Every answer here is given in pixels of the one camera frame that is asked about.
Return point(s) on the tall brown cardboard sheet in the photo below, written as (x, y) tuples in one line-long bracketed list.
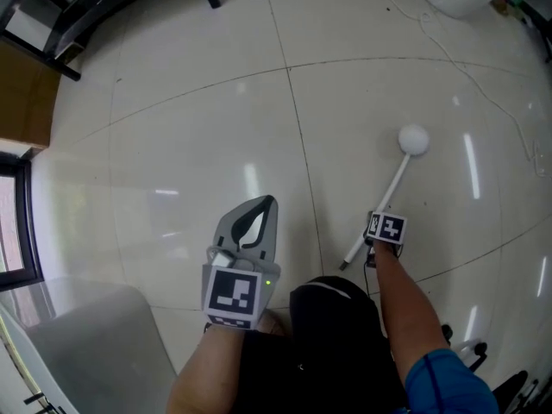
[(26, 97)]

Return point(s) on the person's left forearm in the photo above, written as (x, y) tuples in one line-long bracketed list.
[(207, 373)]

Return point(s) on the person's right forearm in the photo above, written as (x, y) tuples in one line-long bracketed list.
[(399, 304)]

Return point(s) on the person's black shorts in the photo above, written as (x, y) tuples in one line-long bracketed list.
[(332, 347)]

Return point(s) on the small brown box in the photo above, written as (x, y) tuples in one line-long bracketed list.
[(500, 4)]

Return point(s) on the black window frame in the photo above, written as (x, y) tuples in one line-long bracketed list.
[(26, 214)]

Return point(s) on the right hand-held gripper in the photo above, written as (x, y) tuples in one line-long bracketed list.
[(390, 229)]

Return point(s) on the black vanity table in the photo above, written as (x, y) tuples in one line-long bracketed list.
[(95, 7)]

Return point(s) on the person's blue shirt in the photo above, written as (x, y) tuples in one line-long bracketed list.
[(448, 384)]

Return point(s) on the small white camera box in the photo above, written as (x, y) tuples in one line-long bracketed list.
[(222, 259)]

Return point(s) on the wheeled chair base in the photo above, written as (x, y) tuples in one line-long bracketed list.
[(478, 349)]

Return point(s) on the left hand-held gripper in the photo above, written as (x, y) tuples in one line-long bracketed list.
[(233, 296)]

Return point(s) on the white bathtub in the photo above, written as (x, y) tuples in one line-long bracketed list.
[(86, 339)]

